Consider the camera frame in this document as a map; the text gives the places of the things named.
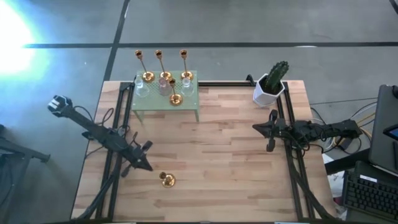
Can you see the black metal stand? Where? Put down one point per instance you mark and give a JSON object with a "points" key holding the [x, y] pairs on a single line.
{"points": [[18, 149]]}

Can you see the white paper sheets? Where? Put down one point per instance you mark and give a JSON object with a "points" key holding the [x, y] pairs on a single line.
{"points": [[334, 183]]}

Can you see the black keyboard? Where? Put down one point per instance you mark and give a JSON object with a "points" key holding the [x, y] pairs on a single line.
{"points": [[370, 196]]}

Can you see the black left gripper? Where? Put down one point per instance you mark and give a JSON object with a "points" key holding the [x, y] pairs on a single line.
{"points": [[135, 155]]}

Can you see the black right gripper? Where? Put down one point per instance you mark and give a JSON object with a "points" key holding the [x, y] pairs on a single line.
{"points": [[280, 130]]}

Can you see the black laptop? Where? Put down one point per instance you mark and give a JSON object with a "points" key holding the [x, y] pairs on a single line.
{"points": [[382, 124]]}

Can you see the green cactus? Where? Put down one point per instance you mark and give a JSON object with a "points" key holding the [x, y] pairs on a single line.
{"points": [[276, 76]]}

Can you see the black keyboard desk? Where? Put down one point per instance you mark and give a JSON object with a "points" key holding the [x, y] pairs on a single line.
{"points": [[345, 161]]}

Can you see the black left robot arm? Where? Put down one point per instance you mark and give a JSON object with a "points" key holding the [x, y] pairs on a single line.
{"points": [[99, 133]]}

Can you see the pink ribbed glass candle holder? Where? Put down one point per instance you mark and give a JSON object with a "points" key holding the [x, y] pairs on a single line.
{"points": [[164, 88]]}

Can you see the clear ribbed glass candle holder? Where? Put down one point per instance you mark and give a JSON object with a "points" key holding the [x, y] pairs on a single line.
{"points": [[142, 90], [187, 88]]}

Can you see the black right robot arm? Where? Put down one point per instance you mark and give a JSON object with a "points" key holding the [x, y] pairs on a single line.
{"points": [[335, 127]]}

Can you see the white plant pot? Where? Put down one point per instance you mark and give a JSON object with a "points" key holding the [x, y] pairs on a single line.
{"points": [[262, 98]]}

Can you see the green perforated metal shelf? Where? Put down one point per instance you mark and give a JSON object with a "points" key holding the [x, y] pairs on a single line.
{"points": [[155, 104]]}

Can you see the tall brass candlestick holder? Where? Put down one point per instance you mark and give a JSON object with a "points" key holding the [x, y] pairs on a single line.
{"points": [[187, 75], [165, 75], [148, 76]]}

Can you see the black table frame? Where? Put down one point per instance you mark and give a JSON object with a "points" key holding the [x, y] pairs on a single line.
{"points": [[224, 83]]}

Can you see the short brass candlestick holder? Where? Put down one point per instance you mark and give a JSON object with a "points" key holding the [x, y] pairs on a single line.
{"points": [[168, 181], [176, 99]]}

